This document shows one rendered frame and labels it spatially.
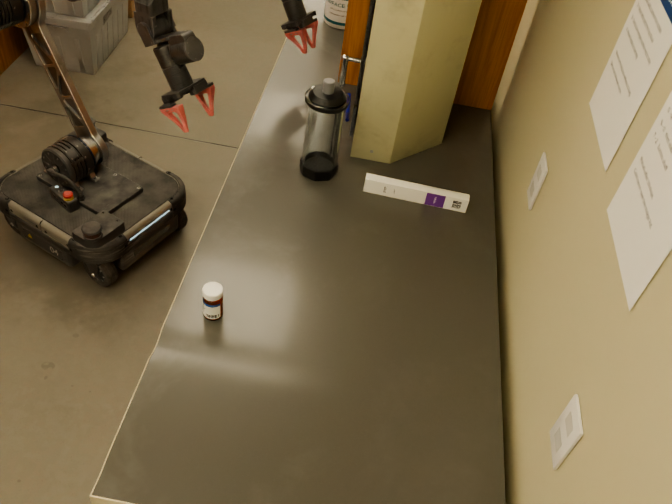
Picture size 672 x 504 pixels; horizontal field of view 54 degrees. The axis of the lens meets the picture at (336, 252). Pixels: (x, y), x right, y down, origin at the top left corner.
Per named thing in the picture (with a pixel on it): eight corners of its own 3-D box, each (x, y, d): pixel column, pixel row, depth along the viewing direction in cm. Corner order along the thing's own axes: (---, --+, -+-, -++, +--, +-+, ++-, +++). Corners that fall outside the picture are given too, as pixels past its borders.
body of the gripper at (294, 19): (318, 16, 197) (309, -9, 193) (298, 28, 190) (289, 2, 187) (301, 20, 201) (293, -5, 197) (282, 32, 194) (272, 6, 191)
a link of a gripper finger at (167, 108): (208, 122, 165) (192, 87, 161) (189, 135, 161) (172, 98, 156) (191, 124, 169) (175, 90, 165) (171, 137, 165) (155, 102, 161)
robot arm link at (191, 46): (160, 12, 159) (134, 24, 154) (191, 2, 152) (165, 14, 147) (181, 60, 165) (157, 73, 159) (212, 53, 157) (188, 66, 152)
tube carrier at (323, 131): (346, 164, 177) (357, 95, 162) (324, 184, 170) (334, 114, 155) (313, 148, 180) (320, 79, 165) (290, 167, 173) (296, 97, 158)
